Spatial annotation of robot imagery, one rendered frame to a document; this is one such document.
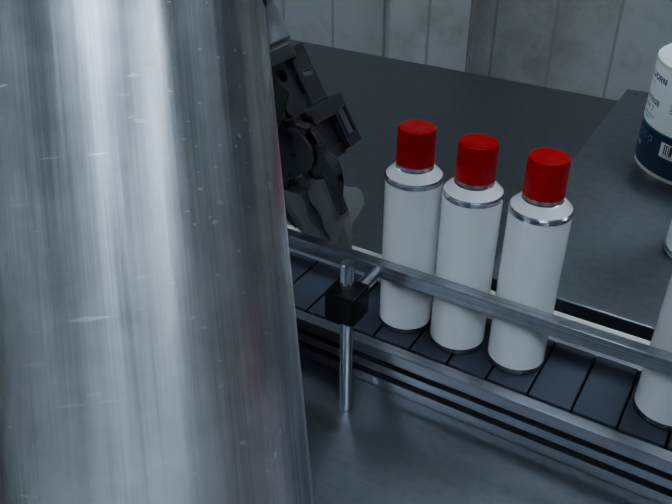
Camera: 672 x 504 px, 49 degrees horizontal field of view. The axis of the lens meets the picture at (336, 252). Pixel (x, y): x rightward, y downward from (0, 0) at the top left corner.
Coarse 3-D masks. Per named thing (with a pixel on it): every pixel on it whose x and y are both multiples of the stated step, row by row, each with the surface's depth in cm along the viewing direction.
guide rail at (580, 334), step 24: (312, 240) 70; (360, 264) 67; (384, 264) 66; (432, 288) 64; (456, 288) 63; (504, 312) 61; (528, 312) 60; (576, 336) 58; (600, 336) 58; (624, 360) 57; (648, 360) 56
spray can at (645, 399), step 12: (660, 312) 58; (660, 324) 57; (660, 336) 57; (660, 348) 58; (648, 372) 60; (648, 384) 60; (660, 384) 58; (636, 396) 62; (648, 396) 60; (660, 396) 59; (636, 408) 62; (648, 408) 60; (660, 408) 59; (648, 420) 61; (660, 420) 60
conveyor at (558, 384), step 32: (320, 288) 77; (416, 352) 69; (480, 352) 68; (576, 352) 68; (512, 384) 65; (544, 384) 65; (576, 384) 65; (608, 384) 65; (608, 416) 61; (640, 416) 61
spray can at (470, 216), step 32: (480, 160) 58; (448, 192) 61; (480, 192) 60; (448, 224) 62; (480, 224) 60; (448, 256) 63; (480, 256) 62; (480, 288) 64; (448, 320) 66; (480, 320) 67; (448, 352) 68
